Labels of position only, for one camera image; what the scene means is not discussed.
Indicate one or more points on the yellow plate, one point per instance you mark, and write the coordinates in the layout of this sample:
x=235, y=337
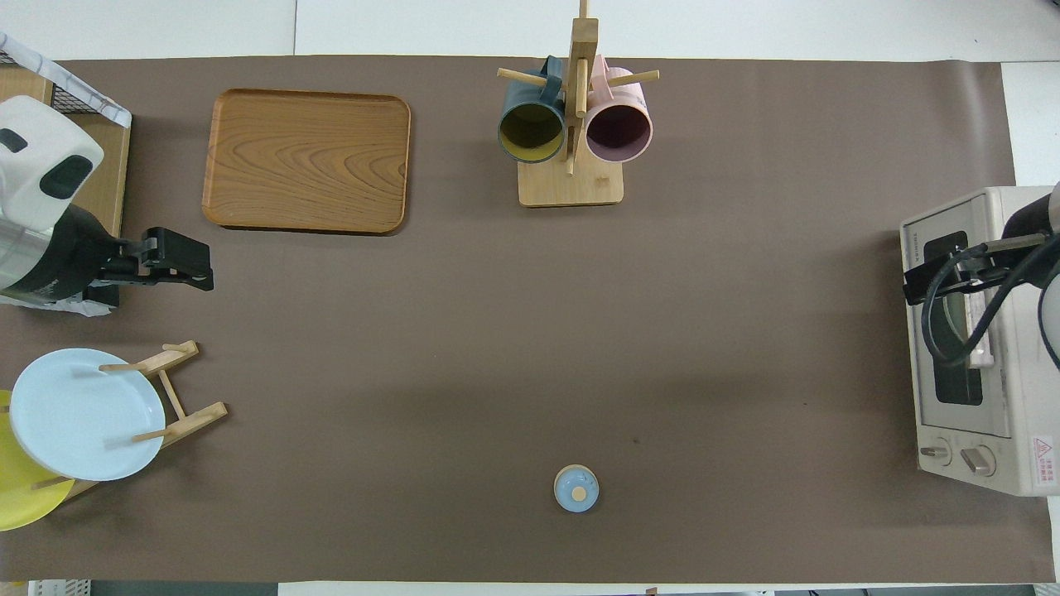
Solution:
x=21, y=501

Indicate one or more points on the wooden plate rack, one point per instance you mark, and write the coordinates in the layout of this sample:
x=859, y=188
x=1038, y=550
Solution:
x=195, y=418

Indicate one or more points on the light blue plate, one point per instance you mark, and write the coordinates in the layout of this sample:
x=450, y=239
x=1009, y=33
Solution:
x=83, y=414

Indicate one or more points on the white checked cloth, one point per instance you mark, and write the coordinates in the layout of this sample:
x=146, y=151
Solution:
x=79, y=87

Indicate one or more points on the beige toaster oven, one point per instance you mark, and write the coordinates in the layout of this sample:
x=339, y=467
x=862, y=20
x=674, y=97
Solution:
x=1023, y=414

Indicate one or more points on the wooden mug tree stand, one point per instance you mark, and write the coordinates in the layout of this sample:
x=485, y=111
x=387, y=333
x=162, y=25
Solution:
x=571, y=186

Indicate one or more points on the brown table mat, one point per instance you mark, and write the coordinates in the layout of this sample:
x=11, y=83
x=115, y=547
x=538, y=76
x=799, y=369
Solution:
x=538, y=331

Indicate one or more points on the dark blue mug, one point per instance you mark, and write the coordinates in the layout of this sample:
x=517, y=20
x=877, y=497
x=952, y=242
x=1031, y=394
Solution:
x=530, y=132

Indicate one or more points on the pink mug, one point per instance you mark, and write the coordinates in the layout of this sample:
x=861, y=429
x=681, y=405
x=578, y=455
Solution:
x=619, y=132

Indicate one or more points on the brown wooden tray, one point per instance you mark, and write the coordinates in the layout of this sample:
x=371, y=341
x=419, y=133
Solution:
x=306, y=161

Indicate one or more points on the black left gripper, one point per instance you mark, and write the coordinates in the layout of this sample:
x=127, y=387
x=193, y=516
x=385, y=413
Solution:
x=120, y=263

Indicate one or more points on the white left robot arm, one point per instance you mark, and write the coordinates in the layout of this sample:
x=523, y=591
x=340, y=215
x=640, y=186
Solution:
x=37, y=182

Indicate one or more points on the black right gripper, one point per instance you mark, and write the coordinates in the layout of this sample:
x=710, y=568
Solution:
x=981, y=263

